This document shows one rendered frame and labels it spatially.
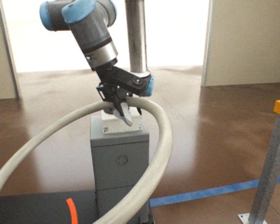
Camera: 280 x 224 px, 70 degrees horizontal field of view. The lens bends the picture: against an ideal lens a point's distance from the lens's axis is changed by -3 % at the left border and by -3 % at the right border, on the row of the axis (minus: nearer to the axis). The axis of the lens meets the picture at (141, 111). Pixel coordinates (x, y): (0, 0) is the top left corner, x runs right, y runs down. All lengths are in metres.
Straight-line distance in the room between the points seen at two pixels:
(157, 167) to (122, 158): 1.11
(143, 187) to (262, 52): 6.82
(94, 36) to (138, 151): 1.04
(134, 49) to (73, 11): 0.74
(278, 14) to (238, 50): 1.49
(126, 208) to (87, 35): 0.40
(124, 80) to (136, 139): 0.87
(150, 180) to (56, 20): 0.55
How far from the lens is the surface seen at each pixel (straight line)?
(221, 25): 6.16
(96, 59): 0.56
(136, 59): 1.27
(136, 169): 1.54
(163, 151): 0.39
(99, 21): 0.56
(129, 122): 0.64
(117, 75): 0.58
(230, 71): 6.52
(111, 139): 1.37
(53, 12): 0.72
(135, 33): 1.22
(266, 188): 1.84
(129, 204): 0.34
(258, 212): 1.99
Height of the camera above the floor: 1.50
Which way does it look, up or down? 22 degrees down
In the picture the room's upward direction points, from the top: straight up
